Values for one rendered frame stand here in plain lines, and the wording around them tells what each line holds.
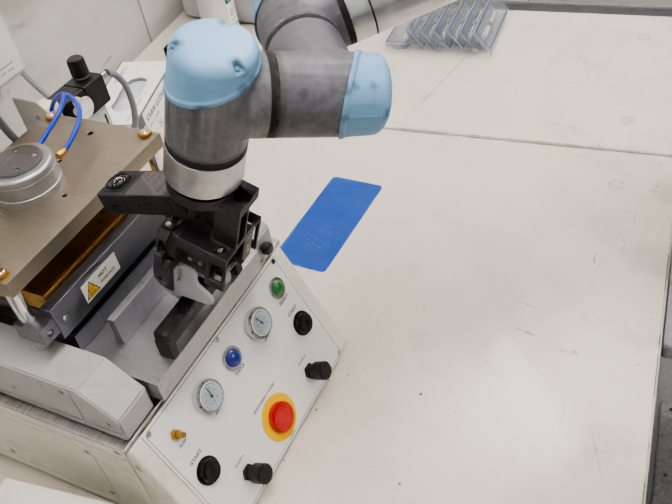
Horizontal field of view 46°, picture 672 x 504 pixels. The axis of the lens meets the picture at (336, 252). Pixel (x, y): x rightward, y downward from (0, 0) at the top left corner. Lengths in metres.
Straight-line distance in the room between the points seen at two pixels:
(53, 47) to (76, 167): 0.76
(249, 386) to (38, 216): 0.32
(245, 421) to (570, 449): 0.40
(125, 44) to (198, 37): 1.24
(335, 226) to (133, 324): 0.51
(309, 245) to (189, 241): 0.54
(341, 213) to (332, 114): 0.69
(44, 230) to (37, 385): 0.17
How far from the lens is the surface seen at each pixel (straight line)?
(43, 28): 1.69
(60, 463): 1.06
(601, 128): 1.52
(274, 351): 1.03
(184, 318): 0.88
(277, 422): 1.02
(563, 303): 1.18
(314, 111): 0.67
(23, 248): 0.88
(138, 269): 0.98
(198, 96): 0.64
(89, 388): 0.87
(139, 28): 1.93
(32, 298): 0.91
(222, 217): 0.75
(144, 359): 0.90
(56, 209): 0.91
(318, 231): 1.32
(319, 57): 0.69
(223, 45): 0.65
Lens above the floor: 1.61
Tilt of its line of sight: 42 degrees down
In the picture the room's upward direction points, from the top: 10 degrees counter-clockwise
